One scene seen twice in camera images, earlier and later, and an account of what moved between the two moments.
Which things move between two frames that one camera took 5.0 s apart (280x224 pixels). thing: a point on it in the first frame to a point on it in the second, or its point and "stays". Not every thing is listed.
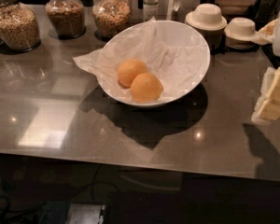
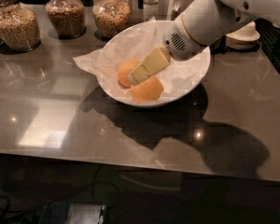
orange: [129, 70] stays
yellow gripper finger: [273, 100] to [181, 46]
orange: [147, 88] stays
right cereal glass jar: [111, 12] stays
